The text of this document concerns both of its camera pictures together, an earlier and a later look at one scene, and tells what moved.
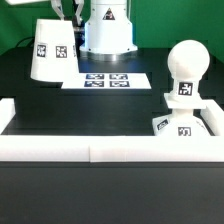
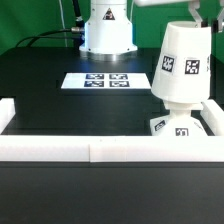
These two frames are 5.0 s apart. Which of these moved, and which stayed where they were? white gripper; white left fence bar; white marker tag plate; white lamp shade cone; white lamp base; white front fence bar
Moved: white lamp shade cone; white gripper
Stayed: white front fence bar; white lamp base; white left fence bar; white marker tag plate
